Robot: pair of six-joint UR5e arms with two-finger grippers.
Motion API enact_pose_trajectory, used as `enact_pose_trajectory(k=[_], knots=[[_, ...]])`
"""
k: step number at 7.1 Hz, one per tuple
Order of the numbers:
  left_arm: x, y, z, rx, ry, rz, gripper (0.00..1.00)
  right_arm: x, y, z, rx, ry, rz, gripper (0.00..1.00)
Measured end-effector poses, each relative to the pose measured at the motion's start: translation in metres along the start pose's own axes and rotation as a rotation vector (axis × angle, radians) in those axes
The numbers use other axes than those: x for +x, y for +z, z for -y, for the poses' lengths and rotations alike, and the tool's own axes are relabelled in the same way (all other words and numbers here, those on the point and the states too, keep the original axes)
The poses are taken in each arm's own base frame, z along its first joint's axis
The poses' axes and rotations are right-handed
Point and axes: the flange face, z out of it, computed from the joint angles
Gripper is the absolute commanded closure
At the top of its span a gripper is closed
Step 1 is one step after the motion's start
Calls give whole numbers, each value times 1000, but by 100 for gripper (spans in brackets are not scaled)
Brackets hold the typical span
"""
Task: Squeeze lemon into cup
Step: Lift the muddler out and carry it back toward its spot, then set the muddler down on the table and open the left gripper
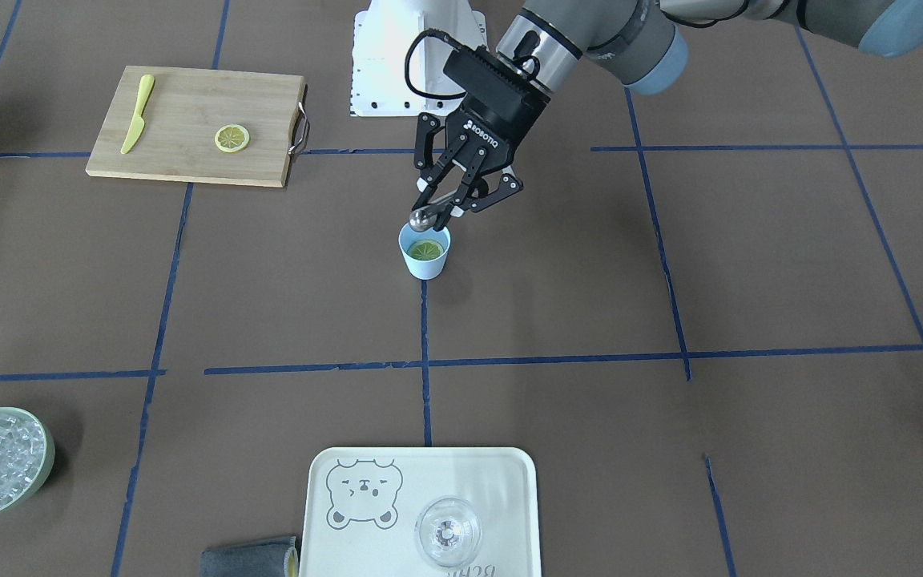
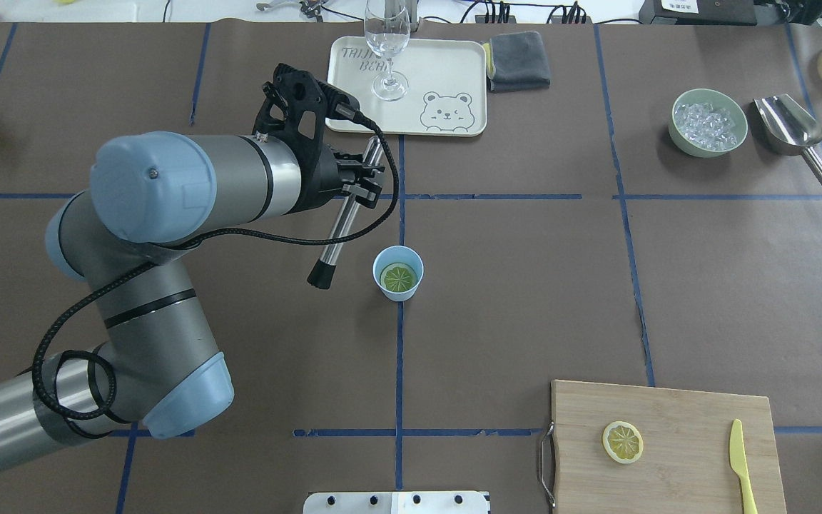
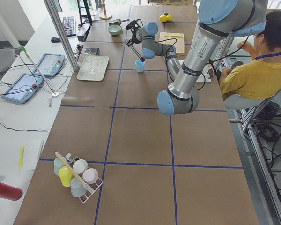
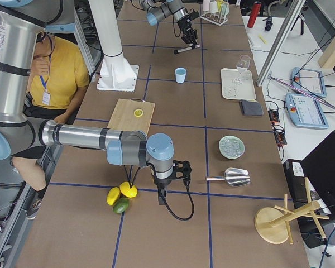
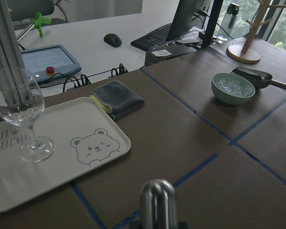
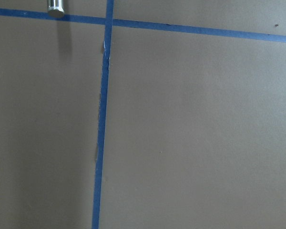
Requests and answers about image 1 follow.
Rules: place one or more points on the beige bear tray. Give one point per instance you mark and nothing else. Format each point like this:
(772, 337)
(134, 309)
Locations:
(362, 505)

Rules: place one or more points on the grey folded cloth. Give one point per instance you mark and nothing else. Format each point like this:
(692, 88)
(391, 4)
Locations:
(265, 557)

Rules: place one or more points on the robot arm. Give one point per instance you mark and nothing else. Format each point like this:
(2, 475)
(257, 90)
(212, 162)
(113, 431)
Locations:
(643, 45)

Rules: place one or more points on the blue plastic cup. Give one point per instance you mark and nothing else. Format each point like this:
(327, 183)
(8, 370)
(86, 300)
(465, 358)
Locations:
(432, 268)

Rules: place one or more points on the yellow lemon wedge peel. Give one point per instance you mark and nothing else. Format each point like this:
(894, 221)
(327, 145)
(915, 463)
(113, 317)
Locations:
(136, 127)

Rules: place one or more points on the steel muddler black tip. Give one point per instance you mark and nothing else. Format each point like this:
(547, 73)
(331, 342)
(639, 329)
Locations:
(435, 214)

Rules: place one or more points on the lemon slice round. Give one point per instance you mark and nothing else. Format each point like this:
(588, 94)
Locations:
(232, 138)

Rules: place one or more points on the white camera pole mount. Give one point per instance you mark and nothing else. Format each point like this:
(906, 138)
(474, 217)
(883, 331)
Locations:
(385, 83)

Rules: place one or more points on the clear wine glass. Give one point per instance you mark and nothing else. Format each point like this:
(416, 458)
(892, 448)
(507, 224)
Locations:
(448, 533)

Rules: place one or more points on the cutting board metal handle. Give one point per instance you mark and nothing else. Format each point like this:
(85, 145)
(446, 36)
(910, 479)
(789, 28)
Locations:
(299, 131)

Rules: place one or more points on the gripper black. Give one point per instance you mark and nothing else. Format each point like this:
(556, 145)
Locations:
(500, 128)

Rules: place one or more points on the wooden cutting board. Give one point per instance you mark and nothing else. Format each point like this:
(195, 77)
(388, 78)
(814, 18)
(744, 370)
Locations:
(185, 109)

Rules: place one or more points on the lemon wedge piece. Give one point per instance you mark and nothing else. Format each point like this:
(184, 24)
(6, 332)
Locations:
(425, 250)

